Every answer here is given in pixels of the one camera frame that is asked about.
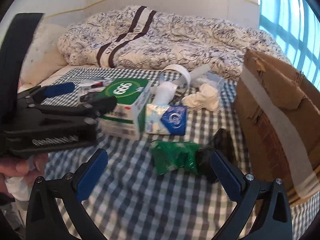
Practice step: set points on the green plastic packet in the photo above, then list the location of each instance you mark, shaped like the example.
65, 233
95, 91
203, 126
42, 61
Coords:
175, 155

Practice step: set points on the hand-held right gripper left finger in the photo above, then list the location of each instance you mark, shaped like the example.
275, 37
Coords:
91, 175

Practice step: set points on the black plastic bag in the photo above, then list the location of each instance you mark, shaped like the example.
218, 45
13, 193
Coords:
220, 140

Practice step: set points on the green and white carton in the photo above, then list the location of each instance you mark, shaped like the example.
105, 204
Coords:
125, 90

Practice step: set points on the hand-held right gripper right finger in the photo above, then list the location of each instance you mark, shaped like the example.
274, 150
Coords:
226, 177

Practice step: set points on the checkered bed sheet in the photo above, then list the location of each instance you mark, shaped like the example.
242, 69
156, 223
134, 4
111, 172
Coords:
137, 200

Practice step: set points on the person's left hand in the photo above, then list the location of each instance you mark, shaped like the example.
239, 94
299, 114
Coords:
15, 167

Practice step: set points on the white headboard with gold trim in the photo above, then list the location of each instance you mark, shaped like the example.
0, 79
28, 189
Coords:
175, 2

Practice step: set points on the blue window curtain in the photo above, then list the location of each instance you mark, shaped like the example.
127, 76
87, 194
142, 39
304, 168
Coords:
287, 17

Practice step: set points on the white foam tube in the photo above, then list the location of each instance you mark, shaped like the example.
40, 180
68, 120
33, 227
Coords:
200, 71

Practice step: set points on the crumpled plastic bag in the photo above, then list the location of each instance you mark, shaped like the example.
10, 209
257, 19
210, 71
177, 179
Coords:
205, 97

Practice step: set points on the white plastic pipe fitting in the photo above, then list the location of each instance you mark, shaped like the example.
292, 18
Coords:
163, 92

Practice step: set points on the clear bottle with blue label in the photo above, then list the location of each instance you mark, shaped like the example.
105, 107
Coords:
216, 80

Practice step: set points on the white tape roll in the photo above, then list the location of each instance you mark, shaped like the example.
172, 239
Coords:
183, 73

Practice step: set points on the floral quilt with dark stripes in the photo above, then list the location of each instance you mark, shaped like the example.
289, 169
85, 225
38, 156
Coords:
175, 37

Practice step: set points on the white cloth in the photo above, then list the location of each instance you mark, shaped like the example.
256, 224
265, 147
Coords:
17, 187

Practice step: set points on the small white packet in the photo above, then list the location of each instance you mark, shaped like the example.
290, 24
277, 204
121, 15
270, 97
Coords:
92, 83

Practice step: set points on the brown cardboard box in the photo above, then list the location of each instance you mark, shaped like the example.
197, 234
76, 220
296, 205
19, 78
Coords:
275, 100

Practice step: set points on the cream pillow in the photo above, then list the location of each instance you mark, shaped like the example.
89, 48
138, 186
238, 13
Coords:
42, 50

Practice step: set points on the blue and white tissue pack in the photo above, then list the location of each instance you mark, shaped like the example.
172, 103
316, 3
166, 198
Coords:
172, 120

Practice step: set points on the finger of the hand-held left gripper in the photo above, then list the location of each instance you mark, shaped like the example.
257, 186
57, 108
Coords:
60, 88
100, 103

